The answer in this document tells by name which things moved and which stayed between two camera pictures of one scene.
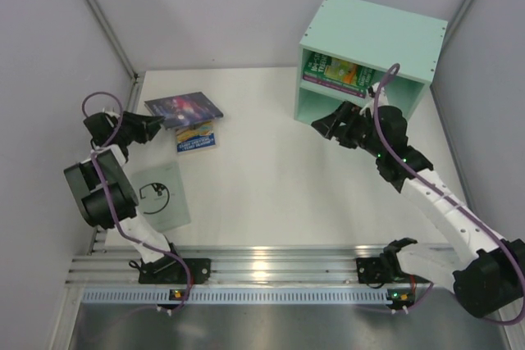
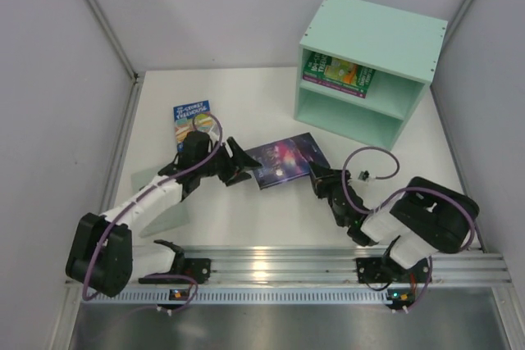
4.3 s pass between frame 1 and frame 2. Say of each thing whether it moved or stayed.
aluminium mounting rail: stayed
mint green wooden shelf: stayed
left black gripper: moved
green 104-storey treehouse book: stayed
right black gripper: moved
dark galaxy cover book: moved
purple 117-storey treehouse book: stayed
